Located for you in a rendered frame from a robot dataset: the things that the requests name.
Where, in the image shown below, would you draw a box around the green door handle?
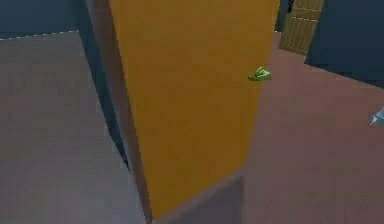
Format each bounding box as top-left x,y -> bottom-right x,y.
247,66 -> 272,82

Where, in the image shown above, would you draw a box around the pale blue pointed object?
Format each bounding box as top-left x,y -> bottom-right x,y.
368,106 -> 384,127

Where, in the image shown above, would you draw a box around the orange room door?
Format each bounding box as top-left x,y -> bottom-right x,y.
85,0 -> 282,222

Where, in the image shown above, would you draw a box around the tan panelled room door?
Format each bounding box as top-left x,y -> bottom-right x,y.
278,0 -> 325,57

